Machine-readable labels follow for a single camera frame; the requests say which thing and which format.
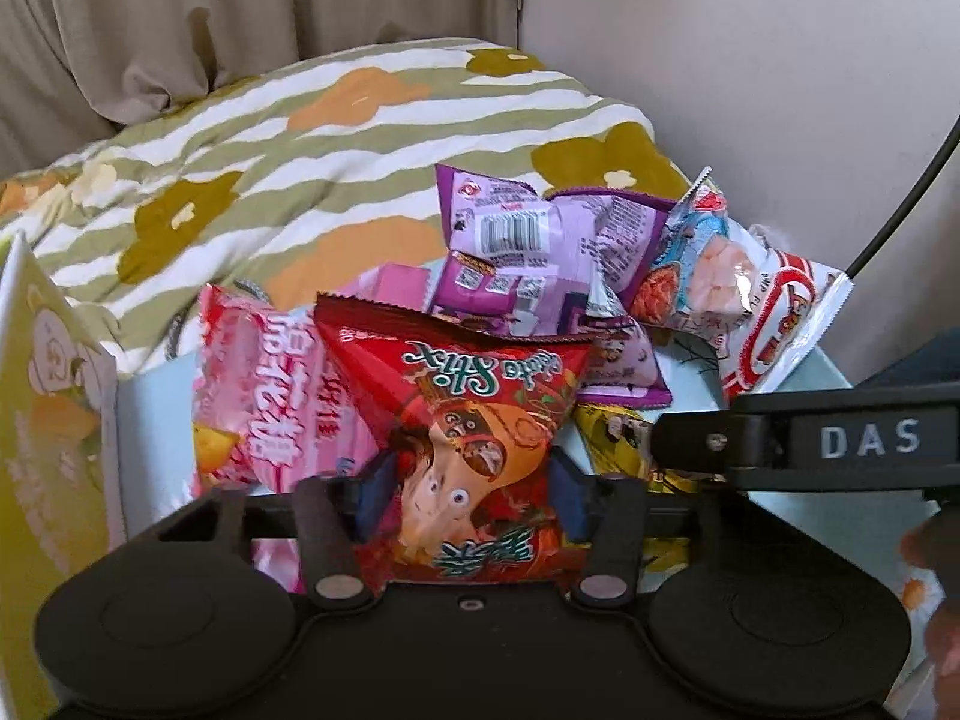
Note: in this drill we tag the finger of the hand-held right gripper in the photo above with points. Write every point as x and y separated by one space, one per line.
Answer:
712 446

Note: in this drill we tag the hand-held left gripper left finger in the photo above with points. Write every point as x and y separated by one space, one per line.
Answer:
373 496

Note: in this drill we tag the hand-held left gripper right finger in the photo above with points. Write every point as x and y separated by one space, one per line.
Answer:
567 496

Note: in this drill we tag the red snack packet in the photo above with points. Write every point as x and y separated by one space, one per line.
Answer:
465 390

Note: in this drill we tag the pile of colourful snack bags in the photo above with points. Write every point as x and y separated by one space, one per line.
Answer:
525 240

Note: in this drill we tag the yellow-green cardboard box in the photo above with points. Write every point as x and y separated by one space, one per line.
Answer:
52 420

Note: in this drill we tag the person's right hand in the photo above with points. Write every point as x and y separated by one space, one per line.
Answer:
930 544

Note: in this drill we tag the floral striped blanket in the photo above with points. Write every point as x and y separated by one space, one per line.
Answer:
300 150

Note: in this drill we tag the beige curtain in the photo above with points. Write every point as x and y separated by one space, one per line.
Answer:
225 15

